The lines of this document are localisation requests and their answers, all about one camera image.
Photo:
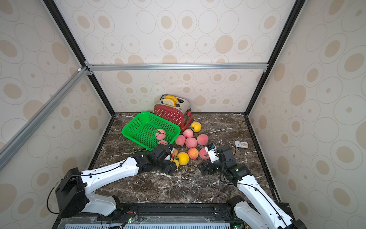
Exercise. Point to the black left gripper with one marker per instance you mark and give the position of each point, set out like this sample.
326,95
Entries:
171,167

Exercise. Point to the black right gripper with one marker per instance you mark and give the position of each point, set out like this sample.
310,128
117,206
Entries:
208,166

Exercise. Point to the yellow peach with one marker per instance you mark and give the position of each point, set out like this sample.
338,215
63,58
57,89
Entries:
183,158
176,162
196,127

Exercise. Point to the pink peach front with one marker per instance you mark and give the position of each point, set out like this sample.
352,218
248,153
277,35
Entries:
160,134

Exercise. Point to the green plastic basket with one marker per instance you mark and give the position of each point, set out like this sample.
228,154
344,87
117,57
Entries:
142,130

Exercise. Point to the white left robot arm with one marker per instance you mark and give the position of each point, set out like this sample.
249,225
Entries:
75,193

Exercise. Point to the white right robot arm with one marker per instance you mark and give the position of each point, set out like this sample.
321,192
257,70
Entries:
265,214

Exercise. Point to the red orange peach with leaf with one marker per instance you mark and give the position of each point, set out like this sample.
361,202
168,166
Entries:
175,153

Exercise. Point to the pink peach near right gripper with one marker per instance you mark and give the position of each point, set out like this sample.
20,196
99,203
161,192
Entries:
204,154

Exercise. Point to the pink peach left cluster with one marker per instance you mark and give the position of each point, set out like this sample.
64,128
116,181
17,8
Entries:
180,140

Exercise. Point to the pink peach right cluster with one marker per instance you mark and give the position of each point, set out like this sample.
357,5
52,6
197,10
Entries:
202,139

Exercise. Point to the pink peach centre cluster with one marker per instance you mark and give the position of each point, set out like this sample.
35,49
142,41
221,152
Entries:
191,142

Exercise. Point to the yellow peach by toaster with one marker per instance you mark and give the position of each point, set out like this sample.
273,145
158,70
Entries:
196,127

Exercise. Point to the white drycake snack packet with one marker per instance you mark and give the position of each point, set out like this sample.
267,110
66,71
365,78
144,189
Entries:
243,145

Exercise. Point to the red polka dot toaster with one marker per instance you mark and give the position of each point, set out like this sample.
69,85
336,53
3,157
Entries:
180,115

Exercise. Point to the toast slice front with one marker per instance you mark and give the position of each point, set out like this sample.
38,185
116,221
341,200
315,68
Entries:
169,102

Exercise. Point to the toast slice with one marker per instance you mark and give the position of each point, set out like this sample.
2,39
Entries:
172,98
169,102

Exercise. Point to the toast slice back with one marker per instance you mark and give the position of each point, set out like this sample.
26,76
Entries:
172,98

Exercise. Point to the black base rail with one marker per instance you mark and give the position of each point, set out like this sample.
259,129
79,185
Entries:
215,211

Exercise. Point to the aluminium rail back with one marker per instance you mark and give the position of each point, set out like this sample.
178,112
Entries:
170,67

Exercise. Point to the aluminium rail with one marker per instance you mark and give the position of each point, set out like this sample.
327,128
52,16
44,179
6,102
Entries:
15,144
170,67

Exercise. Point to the aluminium rail left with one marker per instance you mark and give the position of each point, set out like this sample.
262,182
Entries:
15,144

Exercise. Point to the black corner frame post right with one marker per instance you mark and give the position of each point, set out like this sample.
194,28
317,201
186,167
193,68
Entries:
298,5

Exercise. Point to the black corner frame post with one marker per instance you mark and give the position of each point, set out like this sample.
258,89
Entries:
75,48
298,5

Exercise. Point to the black corner frame post left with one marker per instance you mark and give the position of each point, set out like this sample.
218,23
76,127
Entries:
75,48

